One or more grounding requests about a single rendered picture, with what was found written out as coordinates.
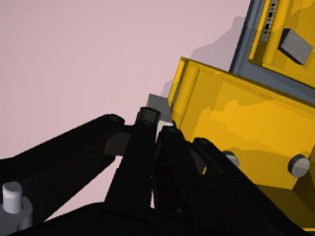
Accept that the grey metal shelf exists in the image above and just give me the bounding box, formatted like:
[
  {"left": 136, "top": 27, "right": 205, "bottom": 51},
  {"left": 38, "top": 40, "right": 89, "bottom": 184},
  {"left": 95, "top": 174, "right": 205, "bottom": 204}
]
[{"left": 229, "top": 0, "right": 315, "bottom": 104}]

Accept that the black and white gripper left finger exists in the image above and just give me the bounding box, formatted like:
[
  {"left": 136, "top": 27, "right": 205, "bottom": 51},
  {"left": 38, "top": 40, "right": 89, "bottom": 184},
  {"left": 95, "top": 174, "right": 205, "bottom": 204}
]
[{"left": 0, "top": 93, "right": 161, "bottom": 236}]

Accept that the grey steel disc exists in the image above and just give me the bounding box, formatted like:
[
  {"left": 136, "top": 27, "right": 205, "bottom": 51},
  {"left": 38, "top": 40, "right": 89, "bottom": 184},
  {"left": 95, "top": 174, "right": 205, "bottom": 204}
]
[
  {"left": 287, "top": 154, "right": 310, "bottom": 178},
  {"left": 223, "top": 150, "right": 239, "bottom": 168}
]

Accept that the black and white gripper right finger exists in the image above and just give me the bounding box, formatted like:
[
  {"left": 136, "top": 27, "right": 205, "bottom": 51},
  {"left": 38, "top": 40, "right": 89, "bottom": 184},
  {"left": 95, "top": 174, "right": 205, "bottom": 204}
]
[{"left": 152, "top": 96, "right": 312, "bottom": 236}]

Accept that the yellow bin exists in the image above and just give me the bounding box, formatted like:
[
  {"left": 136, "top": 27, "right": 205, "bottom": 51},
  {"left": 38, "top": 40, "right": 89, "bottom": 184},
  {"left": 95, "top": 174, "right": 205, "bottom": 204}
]
[
  {"left": 247, "top": 0, "right": 315, "bottom": 89},
  {"left": 168, "top": 56, "right": 315, "bottom": 231}
]

